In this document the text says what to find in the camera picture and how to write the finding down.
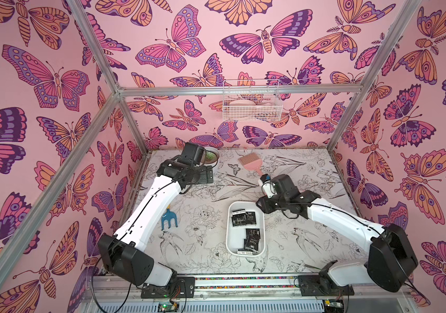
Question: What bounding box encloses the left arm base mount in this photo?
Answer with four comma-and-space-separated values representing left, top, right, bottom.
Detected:
141, 276, 196, 299

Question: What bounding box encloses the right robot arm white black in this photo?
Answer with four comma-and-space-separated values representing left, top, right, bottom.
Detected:
256, 174, 418, 295

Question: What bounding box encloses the black sachet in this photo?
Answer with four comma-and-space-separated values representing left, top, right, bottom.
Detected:
245, 211, 257, 225
244, 237, 260, 252
246, 228, 261, 240
231, 209, 247, 227

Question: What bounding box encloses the white pot with succulent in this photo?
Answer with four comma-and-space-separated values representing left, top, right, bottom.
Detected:
203, 147, 220, 168

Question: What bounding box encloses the white oval storage box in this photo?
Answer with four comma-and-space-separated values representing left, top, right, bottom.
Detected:
226, 202, 266, 258

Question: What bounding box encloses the aluminium rail front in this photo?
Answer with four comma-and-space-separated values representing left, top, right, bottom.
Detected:
89, 273, 411, 300

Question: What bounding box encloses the white wire wall basket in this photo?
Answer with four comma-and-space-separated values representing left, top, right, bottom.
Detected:
221, 78, 283, 123

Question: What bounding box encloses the black sachet top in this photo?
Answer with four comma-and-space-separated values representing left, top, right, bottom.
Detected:
245, 211, 257, 225

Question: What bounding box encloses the black sachet bottom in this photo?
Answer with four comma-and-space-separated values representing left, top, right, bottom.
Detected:
244, 237, 260, 252

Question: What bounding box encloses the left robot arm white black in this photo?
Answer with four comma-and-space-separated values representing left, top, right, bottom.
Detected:
98, 143, 213, 287

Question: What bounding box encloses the pink dustpan brush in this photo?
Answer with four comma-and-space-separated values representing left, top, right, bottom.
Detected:
238, 153, 263, 176

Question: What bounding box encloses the blue garden fork yellow handle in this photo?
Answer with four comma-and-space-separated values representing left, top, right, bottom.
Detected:
160, 208, 179, 231

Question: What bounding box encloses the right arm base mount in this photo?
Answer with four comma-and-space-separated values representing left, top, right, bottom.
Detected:
297, 275, 355, 297

